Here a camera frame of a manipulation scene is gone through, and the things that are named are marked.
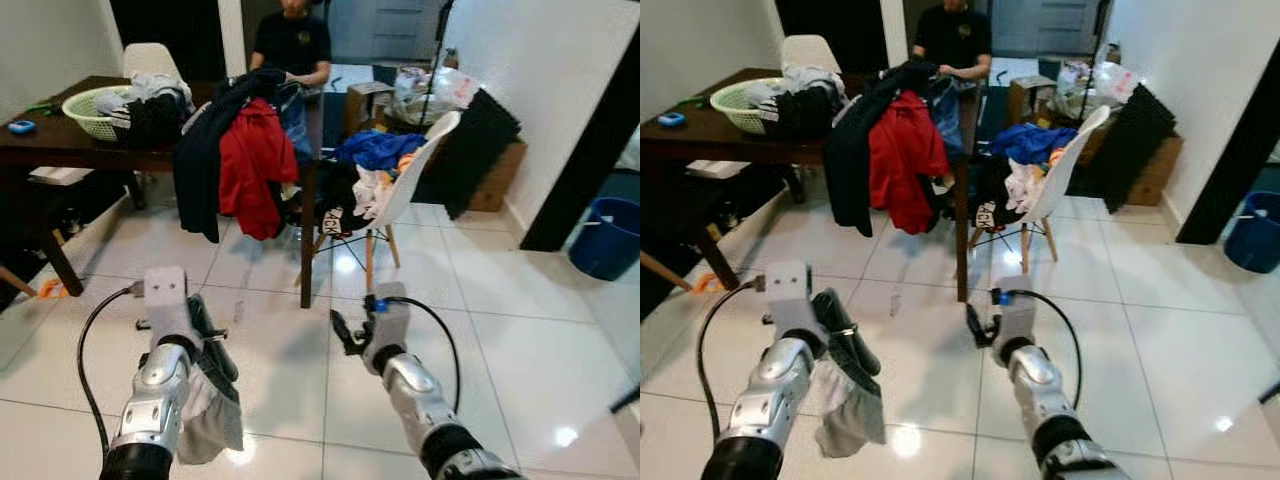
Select brown cardboard box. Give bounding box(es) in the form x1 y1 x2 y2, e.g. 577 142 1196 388
468 140 529 214
1128 135 1186 209
345 80 398 138
1005 74 1058 128

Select white plastic chair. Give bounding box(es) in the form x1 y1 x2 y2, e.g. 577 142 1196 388
122 42 187 89
780 35 844 79

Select black ribbed panel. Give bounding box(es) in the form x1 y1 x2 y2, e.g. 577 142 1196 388
1085 82 1178 203
438 88 523 223

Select light green laundry basket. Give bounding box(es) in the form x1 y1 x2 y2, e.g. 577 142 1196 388
709 78 788 136
62 85 136 143

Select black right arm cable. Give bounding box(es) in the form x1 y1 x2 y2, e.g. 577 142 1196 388
992 288 1084 409
364 293 463 415

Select white chair wooden legs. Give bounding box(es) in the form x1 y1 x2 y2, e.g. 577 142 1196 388
965 104 1114 278
313 110 464 293

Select black and white garment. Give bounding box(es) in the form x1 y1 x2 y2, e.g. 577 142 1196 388
973 158 1048 233
320 165 403 239

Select clear plastic bags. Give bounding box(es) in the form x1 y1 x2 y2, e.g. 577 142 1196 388
390 65 478 128
1055 58 1143 121

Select navy garment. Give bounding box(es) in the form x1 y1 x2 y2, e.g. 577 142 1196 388
172 68 289 245
825 60 939 239

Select black tripod pole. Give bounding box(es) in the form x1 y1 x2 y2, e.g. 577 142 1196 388
418 0 458 131

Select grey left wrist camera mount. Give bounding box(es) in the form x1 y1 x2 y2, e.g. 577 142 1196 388
762 261 823 343
143 265 198 348

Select grey and black clothes pile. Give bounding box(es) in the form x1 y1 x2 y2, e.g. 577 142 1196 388
745 65 848 141
105 72 197 151

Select person in black shirt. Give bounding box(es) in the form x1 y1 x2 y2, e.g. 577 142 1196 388
912 0 994 83
250 0 334 91

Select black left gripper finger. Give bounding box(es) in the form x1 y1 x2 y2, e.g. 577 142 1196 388
843 318 884 373
211 320 242 381
200 326 233 387
830 325 876 380

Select grey garment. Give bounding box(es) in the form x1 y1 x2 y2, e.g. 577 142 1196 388
178 358 246 467
814 352 888 461

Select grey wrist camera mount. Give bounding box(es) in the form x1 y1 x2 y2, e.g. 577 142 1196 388
992 276 1038 343
762 261 823 343
364 281 412 353
143 265 198 348

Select blue plastic bucket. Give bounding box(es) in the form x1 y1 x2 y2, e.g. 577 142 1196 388
567 196 641 283
1224 190 1280 276

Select dark wooden table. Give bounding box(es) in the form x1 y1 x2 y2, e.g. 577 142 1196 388
640 68 979 303
0 75 323 311

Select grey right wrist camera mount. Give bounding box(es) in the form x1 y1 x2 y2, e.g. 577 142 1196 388
364 281 412 353
992 276 1038 343

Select blue denim garment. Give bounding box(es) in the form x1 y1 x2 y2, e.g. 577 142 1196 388
925 75 968 161
272 82 313 166

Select red garment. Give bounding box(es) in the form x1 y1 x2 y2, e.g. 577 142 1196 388
217 97 301 243
867 90 953 237

